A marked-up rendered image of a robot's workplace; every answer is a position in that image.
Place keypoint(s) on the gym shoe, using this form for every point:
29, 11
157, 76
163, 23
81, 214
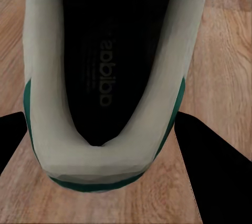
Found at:
104, 80

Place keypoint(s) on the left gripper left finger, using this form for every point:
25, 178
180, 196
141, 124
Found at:
13, 128

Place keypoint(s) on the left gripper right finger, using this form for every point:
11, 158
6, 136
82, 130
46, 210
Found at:
221, 177

